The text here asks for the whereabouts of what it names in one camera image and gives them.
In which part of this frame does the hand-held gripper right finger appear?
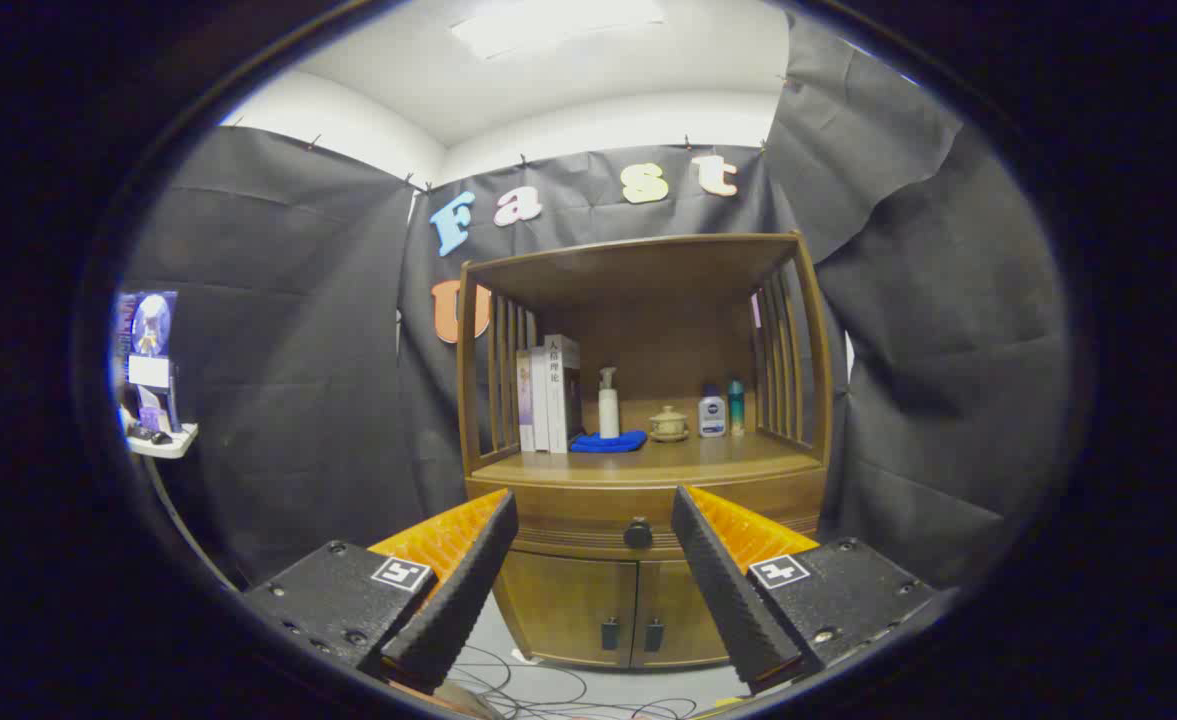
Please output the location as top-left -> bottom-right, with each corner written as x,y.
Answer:
671,485 -> 939,696

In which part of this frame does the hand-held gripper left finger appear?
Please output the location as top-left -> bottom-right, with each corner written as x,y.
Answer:
241,487 -> 520,696

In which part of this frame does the wooden drawer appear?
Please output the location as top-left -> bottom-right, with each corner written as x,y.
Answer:
468,470 -> 829,557

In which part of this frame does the wooden cabinet door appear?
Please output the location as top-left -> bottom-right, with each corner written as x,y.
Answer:
633,560 -> 731,667
496,550 -> 639,668

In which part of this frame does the wooden countertop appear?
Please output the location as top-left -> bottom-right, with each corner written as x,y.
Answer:
468,432 -> 824,488

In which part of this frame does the wooden cabinet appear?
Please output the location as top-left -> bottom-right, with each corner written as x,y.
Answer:
455,232 -> 836,669

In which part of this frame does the blue folded cloth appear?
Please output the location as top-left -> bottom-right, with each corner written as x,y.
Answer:
569,430 -> 648,454

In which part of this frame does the thin purple book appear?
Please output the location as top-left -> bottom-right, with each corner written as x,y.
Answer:
516,348 -> 536,453

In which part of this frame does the thick white and black book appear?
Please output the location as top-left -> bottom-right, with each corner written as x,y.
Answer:
544,334 -> 583,454

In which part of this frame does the black backdrop cloth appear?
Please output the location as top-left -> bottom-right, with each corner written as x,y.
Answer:
118,10 -> 1074,591

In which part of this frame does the white side shelf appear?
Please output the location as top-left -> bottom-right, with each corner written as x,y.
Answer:
126,422 -> 199,459

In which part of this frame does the ceiling light panel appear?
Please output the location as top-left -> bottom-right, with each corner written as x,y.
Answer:
448,0 -> 669,61

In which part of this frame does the tangle of black cables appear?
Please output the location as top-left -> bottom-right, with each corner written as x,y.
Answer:
446,645 -> 699,720

